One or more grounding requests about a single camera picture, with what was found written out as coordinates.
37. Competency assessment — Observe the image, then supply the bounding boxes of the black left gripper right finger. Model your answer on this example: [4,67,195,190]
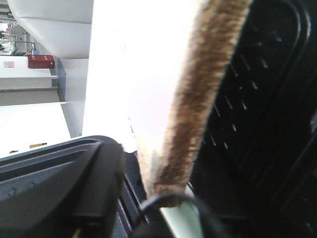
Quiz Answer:
[189,0,317,238]

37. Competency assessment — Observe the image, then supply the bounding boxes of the black thin cable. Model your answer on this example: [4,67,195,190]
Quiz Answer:
[131,192,223,238]

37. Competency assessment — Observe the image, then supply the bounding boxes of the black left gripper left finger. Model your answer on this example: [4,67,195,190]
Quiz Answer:
[0,136,125,238]

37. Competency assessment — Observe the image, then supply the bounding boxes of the red bin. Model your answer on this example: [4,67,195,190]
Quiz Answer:
[27,55,55,69]

